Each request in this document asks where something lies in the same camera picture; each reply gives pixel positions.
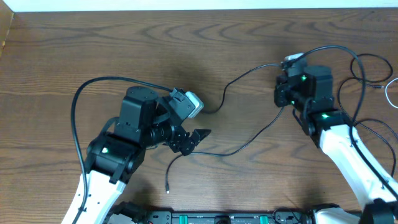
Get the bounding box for white USB cable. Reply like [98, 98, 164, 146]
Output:
[384, 77, 398, 110]

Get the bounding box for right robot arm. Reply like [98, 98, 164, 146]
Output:
[274, 58, 397, 223]

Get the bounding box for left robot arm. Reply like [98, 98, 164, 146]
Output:
[62, 86, 211, 223]

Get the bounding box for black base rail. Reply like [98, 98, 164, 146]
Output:
[105, 201, 363, 224]

